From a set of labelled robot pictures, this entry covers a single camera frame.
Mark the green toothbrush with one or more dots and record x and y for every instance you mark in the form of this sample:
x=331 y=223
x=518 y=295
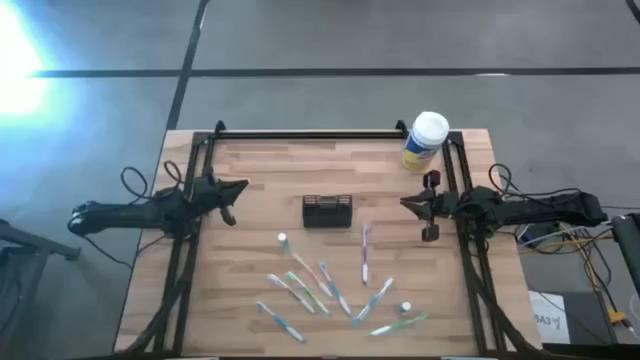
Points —
x=399 y=325
x=307 y=292

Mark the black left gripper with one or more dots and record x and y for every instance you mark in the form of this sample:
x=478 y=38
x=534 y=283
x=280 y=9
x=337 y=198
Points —
x=207 y=192

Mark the grey metal stand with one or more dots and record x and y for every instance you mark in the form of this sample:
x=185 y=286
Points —
x=35 y=242

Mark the orange toothbrush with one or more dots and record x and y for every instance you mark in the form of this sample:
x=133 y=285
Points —
x=311 y=274

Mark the white paper sign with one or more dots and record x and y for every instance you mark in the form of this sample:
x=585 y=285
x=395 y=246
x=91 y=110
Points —
x=547 y=320

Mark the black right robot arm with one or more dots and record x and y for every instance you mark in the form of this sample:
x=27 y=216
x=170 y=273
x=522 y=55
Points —
x=550 y=207

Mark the blue electronic device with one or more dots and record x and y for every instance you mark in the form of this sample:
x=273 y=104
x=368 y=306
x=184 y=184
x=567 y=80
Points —
x=539 y=232

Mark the blue toothbrush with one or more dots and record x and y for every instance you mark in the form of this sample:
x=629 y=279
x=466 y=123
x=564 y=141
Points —
x=335 y=291
x=373 y=302
x=281 y=322

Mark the white yellow blue wipes canister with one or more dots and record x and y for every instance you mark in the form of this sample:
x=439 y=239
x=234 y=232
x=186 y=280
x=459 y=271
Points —
x=422 y=145

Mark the dark grey floor panel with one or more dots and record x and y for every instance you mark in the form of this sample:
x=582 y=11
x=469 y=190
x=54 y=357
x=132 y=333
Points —
x=582 y=325

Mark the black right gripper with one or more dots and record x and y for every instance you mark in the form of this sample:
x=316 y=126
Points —
x=446 y=205

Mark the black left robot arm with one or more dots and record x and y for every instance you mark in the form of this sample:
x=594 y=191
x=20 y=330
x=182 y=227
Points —
x=125 y=216

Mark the black padded bar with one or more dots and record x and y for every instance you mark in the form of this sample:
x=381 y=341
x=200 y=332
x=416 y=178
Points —
x=629 y=240

